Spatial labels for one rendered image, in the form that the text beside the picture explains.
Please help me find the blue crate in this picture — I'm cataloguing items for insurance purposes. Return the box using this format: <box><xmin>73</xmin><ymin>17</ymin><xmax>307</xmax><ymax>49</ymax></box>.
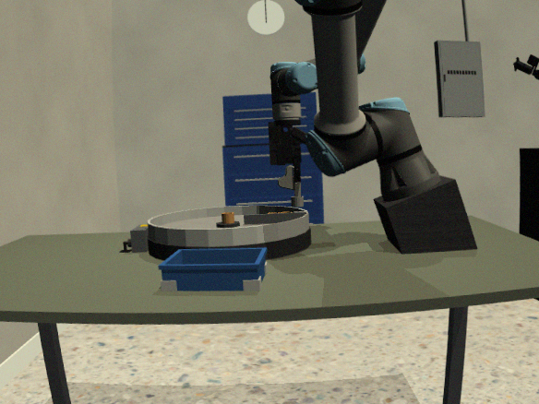
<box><xmin>159</xmin><ymin>247</ymin><xmax>268</xmax><ymax>291</ymax></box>

